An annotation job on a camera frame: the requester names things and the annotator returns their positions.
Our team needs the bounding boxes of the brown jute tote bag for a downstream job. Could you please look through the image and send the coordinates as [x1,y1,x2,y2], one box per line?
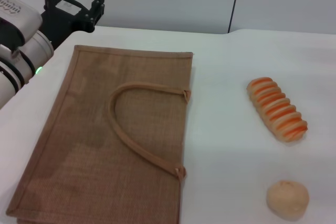
[5,45,195,224]

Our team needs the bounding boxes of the round egg yolk pastry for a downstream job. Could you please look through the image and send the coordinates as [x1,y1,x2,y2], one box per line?
[266,179,310,222]

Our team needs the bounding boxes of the dark vertical wall strip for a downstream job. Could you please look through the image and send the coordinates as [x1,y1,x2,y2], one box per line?
[227,0,243,34]

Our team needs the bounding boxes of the orange striped bread loaf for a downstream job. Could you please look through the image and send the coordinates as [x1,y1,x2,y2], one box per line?
[246,77,309,143]

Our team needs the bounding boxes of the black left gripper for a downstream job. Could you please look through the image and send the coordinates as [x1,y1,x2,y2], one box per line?
[39,0,106,50]

